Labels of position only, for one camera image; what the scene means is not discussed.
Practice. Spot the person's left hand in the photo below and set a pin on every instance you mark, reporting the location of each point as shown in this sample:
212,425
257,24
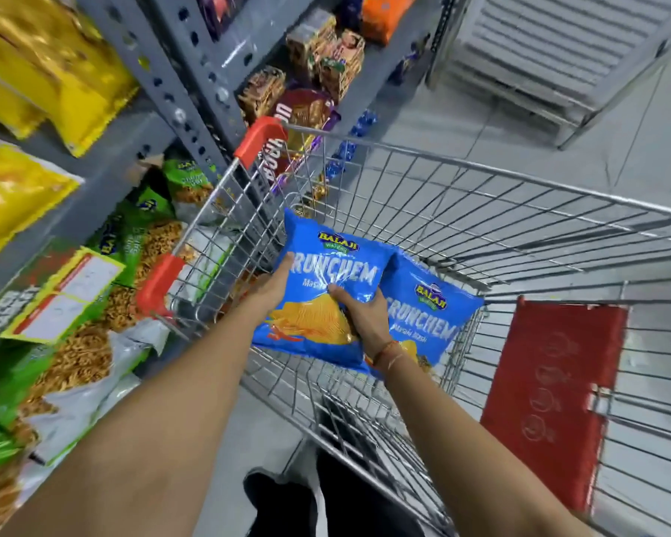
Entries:
268,299

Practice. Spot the person's right hand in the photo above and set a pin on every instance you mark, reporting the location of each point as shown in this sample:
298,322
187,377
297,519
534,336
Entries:
369,324

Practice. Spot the person's left thumb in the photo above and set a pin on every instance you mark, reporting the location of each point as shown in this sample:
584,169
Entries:
287,269

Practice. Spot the person's right thumb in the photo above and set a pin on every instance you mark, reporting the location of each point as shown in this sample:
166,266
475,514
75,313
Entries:
344,295

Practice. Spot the blue chips packet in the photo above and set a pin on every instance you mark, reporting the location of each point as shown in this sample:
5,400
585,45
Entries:
318,262
430,313

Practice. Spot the person's right forearm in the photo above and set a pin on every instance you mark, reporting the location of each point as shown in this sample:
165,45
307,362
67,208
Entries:
464,458

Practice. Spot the person's left forearm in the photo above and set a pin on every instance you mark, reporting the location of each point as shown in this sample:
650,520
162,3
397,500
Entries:
162,430

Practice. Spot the orange thread wrist band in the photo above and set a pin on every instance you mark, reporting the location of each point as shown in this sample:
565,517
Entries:
387,355

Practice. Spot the red cart corner bumper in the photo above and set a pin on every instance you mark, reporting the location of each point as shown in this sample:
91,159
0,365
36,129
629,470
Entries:
159,285
260,140

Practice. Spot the small green namkeen packet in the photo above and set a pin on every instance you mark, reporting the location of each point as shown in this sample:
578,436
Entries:
187,181

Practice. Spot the row of small blue packets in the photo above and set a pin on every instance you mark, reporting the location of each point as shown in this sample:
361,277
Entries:
349,142

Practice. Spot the maroon biscuit packet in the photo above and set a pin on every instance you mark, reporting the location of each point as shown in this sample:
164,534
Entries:
302,114

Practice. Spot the brown biscuit box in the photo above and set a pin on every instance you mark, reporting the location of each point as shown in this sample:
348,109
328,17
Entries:
310,41
341,64
261,94

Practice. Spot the person's black trousers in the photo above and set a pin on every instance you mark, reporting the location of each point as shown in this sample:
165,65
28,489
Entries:
358,497

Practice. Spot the person's black shoe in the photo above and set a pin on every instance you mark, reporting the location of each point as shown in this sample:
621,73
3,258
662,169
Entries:
277,506

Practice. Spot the green white sev packet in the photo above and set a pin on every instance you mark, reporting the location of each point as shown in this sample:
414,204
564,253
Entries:
0,458
84,363

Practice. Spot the yellow shelf price label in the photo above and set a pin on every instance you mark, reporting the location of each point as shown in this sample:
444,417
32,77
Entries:
61,296

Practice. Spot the red plastic cart seat flap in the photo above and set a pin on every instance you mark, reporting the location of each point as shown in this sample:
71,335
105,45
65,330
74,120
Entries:
553,397

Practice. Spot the grey metal shelf rack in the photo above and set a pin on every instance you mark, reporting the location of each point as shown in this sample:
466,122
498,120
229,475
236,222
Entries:
145,67

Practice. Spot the dark purple snack packet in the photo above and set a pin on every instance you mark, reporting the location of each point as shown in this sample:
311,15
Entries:
221,11

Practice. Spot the orange snack packet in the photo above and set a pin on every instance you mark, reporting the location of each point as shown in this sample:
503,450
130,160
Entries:
386,16

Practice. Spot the large yellow snack packet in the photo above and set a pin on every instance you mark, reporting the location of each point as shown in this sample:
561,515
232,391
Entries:
5,109
56,55
17,195

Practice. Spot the white metal rack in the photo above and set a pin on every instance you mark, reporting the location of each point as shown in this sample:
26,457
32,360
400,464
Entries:
553,50

